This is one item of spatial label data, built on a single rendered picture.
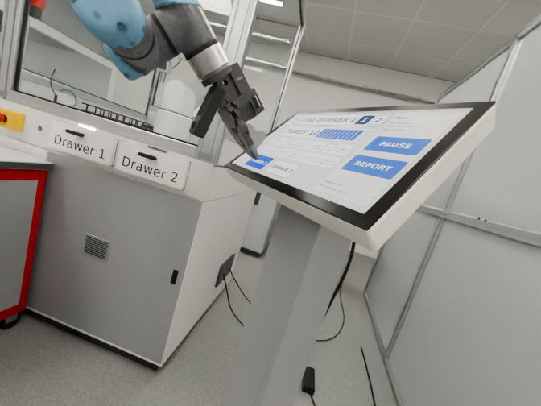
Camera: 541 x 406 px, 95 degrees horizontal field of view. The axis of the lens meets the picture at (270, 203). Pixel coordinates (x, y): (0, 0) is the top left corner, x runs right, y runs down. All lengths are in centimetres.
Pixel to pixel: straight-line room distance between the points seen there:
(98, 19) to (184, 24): 18
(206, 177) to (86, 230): 58
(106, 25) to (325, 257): 54
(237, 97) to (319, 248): 38
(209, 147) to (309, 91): 341
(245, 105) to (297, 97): 367
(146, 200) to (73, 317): 65
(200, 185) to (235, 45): 51
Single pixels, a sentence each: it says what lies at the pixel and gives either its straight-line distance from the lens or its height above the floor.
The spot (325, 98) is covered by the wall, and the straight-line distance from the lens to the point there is 421.
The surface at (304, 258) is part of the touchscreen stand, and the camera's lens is 57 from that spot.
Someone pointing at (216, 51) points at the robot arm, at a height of 118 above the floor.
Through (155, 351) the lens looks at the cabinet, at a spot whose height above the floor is 12.
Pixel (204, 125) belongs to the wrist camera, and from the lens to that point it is 57.
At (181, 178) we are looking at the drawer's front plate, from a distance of 99.
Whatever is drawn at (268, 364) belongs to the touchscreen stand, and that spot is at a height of 55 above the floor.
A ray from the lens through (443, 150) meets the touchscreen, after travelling 44.
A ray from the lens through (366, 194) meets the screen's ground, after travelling 38.
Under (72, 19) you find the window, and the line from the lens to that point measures 143.
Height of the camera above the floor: 100
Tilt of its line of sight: 8 degrees down
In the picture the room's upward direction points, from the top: 17 degrees clockwise
